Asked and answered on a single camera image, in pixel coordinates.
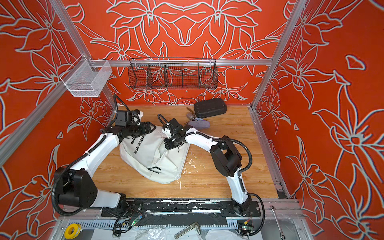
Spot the white canvas backpack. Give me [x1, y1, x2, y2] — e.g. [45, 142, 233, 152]
[119, 128, 190, 184]

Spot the grey angled metal bracket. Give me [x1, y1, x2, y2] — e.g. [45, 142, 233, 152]
[174, 222, 201, 239]

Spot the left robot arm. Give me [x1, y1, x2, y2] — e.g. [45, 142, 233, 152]
[51, 110, 156, 218]

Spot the yellow tape roll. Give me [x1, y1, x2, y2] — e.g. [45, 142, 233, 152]
[64, 223, 83, 240]

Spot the silver wrench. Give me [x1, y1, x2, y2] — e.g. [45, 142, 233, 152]
[270, 206, 286, 240]

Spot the black wire wall basket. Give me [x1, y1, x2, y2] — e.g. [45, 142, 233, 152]
[128, 58, 219, 90]

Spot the grey fabric pouch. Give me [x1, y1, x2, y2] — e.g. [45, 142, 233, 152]
[188, 120, 211, 130]

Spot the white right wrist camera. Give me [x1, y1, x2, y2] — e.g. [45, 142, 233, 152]
[162, 125, 172, 139]

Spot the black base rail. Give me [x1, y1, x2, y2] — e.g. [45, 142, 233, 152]
[100, 197, 262, 219]

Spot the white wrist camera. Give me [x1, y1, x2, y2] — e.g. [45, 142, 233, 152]
[162, 125, 172, 139]
[132, 109, 144, 121]

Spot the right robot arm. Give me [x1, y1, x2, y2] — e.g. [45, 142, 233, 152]
[158, 114, 253, 216]

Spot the white wire wall basket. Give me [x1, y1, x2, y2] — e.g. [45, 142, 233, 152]
[60, 55, 112, 97]

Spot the silver metal tool with handle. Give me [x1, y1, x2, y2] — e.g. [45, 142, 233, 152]
[187, 108, 196, 121]

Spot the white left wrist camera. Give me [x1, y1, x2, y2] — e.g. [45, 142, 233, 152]
[132, 109, 144, 121]

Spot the black hard zip case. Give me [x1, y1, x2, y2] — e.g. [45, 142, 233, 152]
[194, 98, 227, 119]

